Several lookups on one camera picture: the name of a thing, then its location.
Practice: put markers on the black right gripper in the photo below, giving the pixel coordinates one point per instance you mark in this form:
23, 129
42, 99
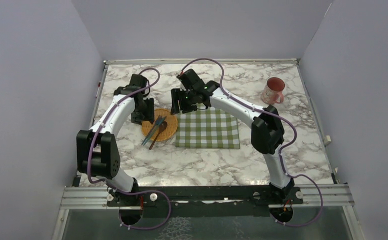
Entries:
175, 94

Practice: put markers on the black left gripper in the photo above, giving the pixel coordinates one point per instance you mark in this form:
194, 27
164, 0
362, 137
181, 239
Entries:
149, 115

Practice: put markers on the blue handled utensil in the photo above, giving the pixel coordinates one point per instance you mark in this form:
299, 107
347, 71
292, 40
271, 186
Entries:
155, 125

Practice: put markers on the brown handled utensil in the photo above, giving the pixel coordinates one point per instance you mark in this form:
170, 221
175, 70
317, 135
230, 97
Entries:
161, 128

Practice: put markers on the green white checkered cloth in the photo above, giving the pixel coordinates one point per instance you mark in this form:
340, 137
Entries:
207, 129

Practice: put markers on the pink ceramic mug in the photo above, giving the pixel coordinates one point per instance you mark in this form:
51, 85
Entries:
272, 92

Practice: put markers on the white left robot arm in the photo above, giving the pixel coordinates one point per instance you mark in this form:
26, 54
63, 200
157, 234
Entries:
97, 150

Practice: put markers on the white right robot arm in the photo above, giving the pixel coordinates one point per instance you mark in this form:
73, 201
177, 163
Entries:
265, 123

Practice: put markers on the aluminium mounting rail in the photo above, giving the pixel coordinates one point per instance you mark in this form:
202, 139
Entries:
306, 195

